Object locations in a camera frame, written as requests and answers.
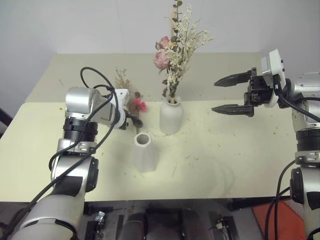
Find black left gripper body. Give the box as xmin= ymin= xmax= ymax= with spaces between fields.
xmin=124 ymin=111 xmax=133 ymax=130

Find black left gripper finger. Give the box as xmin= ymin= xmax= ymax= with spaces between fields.
xmin=128 ymin=112 xmax=144 ymax=129

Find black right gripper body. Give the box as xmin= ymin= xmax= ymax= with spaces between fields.
xmin=243 ymin=67 xmax=276 ymax=108

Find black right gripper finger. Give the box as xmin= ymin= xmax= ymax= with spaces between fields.
xmin=211 ymin=103 xmax=255 ymax=118
xmin=213 ymin=70 xmax=252 ymax=88

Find red flower dried grass bouquet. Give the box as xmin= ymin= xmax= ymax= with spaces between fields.
xmin=113 ymin=66 xmax=149 ymax=135

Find tapered faceted white vase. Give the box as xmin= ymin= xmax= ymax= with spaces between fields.
xmin=133 ymin=132 xmax=159 ymax=174

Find round white ceramic vase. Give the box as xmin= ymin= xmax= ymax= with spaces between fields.
xmin=159 ymin=95 xmax=184 ymax=136

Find pink rose white spray bouquet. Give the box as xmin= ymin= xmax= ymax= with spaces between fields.
xmin=152 ymin=0 xmax=216 ymax=104

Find dark rounded shape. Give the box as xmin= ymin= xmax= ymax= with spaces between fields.
xmin=117 ymin=211 xmax=147 ymax=240

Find orange sheet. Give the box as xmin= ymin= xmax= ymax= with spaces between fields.
xmin=251 ymin=199 xmax=309 ymax=240

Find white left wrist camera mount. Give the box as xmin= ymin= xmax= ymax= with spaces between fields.
xmin=113 ymin=88 xmax=131 ymax=130

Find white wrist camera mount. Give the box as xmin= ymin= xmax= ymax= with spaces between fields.
xmin=260 ymin=49 xmax=287 ymax=109
xmin=113 ymin=88 xmax=131 ymax=130

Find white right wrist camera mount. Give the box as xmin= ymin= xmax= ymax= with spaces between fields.
xmin=260 ymin=49 xmax=287 ymax=109

